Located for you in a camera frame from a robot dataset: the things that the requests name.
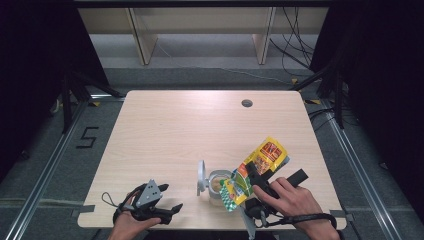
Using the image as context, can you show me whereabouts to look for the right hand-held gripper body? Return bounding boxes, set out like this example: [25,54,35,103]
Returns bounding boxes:
[239,168,309,240]

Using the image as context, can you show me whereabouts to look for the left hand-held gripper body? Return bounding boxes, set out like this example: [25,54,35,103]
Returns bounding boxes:
[119,179,173,225]

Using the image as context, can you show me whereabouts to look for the yellow spouted seasoning pouch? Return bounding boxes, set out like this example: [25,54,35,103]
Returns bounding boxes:
[218,136,290,213]

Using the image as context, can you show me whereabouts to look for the clear jar with white lid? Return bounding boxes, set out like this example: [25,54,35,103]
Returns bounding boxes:
[196,159,234,208]

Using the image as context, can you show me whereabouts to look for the person's left hand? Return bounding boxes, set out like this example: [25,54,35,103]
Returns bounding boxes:
[113,193,162,236]

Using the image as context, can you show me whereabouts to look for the person's right hand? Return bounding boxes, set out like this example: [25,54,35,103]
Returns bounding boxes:
[252,177,334,231]

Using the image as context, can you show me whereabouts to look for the grey tape strip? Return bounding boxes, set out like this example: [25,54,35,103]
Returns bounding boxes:
[70,204,96,218]
[329,209,355,223]

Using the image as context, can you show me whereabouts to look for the black metal stand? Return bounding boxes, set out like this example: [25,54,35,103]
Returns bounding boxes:
[60,70,125,135]
[289,62,346,130]

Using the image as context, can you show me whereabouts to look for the beige wooden shelf unit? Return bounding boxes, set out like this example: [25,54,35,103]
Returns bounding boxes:
[78,7,329,66]

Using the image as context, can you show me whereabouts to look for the black curtain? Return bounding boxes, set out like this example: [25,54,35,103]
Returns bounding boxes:
[309,0,424,221]
[0,0,110,176]

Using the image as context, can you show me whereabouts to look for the thin black wrist cord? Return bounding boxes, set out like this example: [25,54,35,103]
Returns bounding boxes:
[101,192,123,209]

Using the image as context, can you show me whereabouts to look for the black wrist strap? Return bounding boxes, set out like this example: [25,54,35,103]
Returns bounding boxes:
[263,213,338,232]

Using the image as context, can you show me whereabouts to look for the black floor cables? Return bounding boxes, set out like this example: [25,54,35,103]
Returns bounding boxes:
[307,105,338,132]

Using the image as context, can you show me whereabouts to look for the aluminium floor rail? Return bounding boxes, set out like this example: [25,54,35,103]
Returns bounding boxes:
[3,95,126,240]
[320,99,415,240]

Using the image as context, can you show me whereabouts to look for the hanging black cables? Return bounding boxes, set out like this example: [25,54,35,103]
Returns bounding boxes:
[269,7,317,70]

